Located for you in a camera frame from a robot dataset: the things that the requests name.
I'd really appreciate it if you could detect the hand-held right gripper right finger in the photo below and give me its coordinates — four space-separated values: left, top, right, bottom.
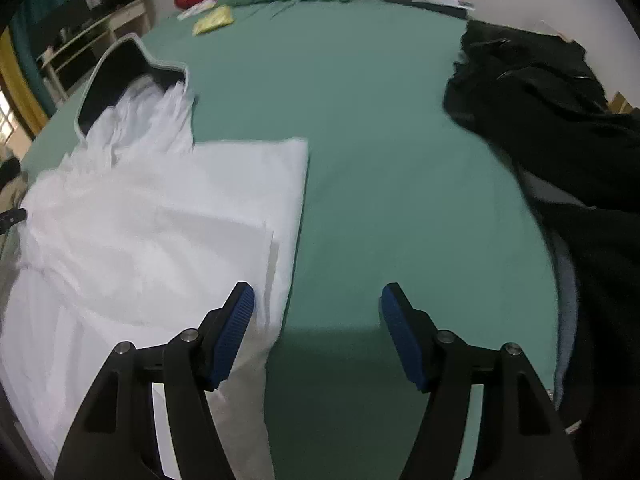
380 282 583 480

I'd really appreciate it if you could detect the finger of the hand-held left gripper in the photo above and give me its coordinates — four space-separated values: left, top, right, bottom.
0 208 27 233

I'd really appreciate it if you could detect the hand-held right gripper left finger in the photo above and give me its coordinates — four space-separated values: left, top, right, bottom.
54 281 256 480

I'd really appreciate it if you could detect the white garment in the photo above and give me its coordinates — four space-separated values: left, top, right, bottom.
0 77 309 480

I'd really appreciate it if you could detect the pile of black clothes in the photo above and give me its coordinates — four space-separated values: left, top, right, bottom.
442 19 640 480

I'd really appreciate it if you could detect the window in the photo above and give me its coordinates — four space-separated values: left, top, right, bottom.
0 90 21 146

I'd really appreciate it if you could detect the bed with green sheet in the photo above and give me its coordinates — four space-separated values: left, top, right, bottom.
20 0 566 480

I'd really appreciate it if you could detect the black cloth with grey trim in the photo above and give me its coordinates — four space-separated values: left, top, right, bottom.
74 32 188 141

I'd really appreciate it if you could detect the teal curtain with yellow border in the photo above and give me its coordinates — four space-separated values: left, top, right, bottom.
0 0 68 138

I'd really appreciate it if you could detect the white shelf unit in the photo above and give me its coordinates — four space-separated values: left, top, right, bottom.
37 0 156 106

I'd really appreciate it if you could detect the white paper packet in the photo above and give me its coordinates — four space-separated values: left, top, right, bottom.
177 0 221 22

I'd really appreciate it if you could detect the yellow packet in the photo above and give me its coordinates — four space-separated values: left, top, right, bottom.
192 5 235 37

